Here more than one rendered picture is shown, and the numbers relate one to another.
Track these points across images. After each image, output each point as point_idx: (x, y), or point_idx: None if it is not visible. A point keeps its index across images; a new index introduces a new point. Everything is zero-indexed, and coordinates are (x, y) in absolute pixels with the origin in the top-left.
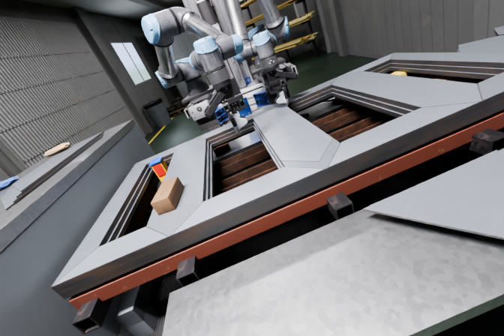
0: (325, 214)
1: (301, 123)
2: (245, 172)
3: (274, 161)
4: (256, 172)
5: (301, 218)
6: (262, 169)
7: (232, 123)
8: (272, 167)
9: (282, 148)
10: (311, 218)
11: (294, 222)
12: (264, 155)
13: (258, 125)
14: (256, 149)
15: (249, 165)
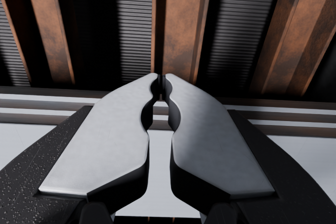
0: (85, 71)
1: (133, 207)
2: None
3: (21, 95)
4: (199, 13)
5: (93, 39)
6: (196, 35)
7: (48, 134)
8: (192, 58)
9: (10, 142)
10: (86, 52)
11: (90, 24)
12: (263, 60)
13: (288, 138)
14: (313, 53)
15: (276, 4)
